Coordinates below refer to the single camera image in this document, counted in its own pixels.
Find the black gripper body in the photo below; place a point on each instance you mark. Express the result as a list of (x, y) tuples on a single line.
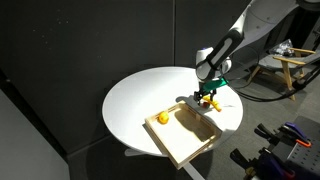
[(201, 93)]

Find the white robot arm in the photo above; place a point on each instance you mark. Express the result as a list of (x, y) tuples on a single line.
[(258, 19)]

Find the wooden tray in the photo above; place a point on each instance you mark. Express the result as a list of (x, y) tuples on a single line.
[(186, 134)]

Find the yellow toy banana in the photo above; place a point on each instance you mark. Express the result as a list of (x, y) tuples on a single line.
[(215, 104)]

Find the yellow rubber duck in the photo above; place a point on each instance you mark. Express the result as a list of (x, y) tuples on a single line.
[(163, 117)]

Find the round white table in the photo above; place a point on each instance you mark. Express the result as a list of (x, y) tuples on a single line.
[(145, 93)]

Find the wooden chair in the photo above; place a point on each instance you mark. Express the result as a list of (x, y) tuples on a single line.
[(285, 63)]

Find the black orange spring clamp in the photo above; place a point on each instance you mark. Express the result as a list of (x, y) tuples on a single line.
[(288, 131)]

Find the blue orange spring clamp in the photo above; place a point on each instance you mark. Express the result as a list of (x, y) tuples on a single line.
[(266, 167)]

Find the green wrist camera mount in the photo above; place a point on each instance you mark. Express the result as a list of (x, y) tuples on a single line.
[(214, 84)]

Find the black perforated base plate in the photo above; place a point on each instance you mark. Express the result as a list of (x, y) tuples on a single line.
[(304, 161)]

